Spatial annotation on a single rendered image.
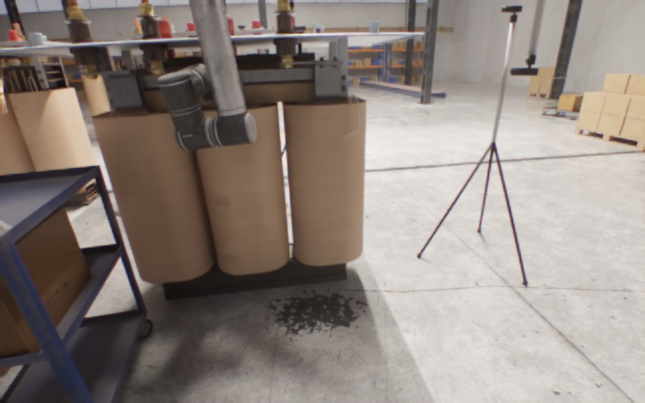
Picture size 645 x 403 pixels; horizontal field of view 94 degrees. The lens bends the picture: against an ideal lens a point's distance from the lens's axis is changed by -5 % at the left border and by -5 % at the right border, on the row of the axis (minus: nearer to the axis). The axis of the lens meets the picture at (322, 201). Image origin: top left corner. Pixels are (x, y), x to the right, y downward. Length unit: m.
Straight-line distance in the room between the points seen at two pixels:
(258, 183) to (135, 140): 0.57
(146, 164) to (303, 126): 0.74
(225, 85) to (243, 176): 0.56
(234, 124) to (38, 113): 2.80
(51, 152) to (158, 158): 2.27
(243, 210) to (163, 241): 0.44
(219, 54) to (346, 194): 0.90
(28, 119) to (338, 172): 2.96
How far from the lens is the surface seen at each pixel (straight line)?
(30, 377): 1.87
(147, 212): 1.73
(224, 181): 1.58
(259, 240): 1.70
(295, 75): 1.57
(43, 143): 3.80
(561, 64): 14.11
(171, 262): 1.84
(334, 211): 1.66
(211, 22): 1.12
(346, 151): 1.56
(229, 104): 1.13
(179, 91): 1.16
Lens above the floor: 1.25
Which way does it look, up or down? 23 degrees down
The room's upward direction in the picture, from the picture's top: 2 degrees counter-clockwise
